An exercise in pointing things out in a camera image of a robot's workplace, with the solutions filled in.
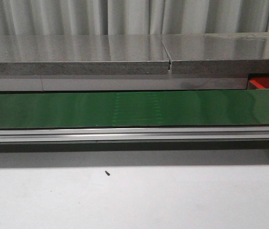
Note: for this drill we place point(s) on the grey stone slab left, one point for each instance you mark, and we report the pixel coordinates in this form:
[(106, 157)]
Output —
[(82, 55)]

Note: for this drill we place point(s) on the grey pleated curtain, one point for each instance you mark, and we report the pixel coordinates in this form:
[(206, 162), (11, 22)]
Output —
[(110, 17)]

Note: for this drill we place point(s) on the grey stone slab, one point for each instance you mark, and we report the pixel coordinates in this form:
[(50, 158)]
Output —
[(218, 53), (82, 55)]

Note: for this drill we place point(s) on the grey stone slab right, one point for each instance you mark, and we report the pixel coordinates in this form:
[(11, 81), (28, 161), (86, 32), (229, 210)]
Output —
[(218, 53)]

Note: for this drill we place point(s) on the green conveyor belt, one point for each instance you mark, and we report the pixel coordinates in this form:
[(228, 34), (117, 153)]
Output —
[(111, 109)]

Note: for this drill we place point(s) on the red plastic bin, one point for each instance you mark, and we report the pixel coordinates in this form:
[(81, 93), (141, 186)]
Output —
[(258, 83)]

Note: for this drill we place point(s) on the aluminium conveyor side rail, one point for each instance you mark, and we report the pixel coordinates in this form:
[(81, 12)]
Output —
[(135, 134)]

